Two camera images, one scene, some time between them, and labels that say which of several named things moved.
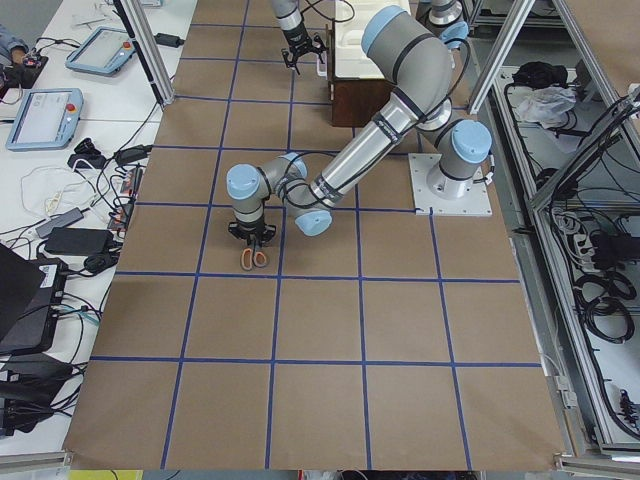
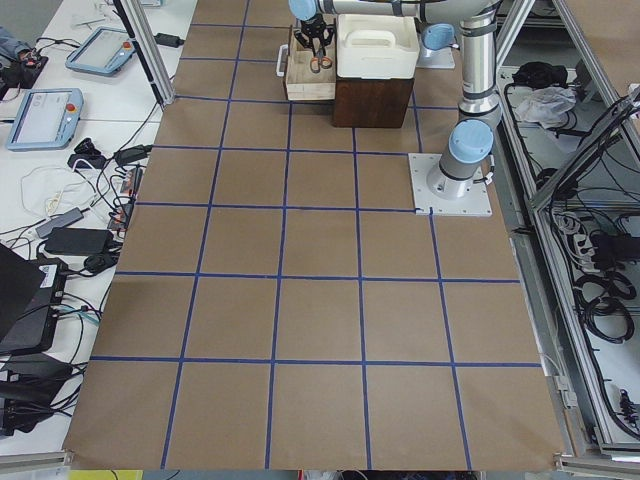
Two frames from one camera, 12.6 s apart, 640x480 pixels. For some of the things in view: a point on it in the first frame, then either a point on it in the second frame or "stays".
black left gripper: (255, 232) to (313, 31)
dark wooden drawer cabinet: (356, 100) stays
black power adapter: (80, 242) stays
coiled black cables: (601, 301) stays
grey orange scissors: (251, 256) to (321, 61)
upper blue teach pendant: (104, 51) stays
